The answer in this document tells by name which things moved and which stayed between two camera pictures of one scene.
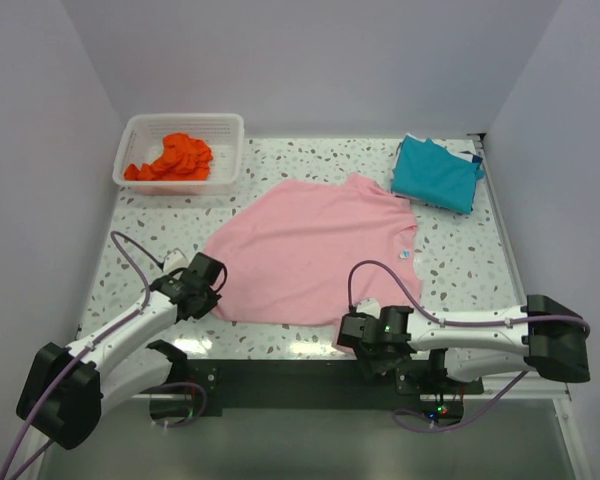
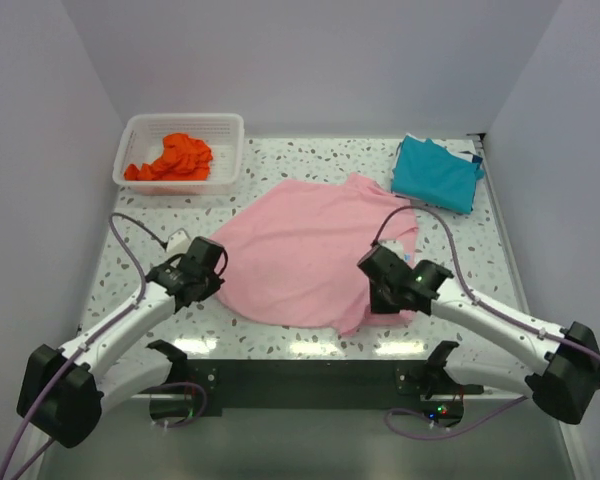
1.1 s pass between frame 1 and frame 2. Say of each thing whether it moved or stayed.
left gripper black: moved
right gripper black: moved
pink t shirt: stayed
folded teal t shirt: stayed
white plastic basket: stayed
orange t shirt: stayed
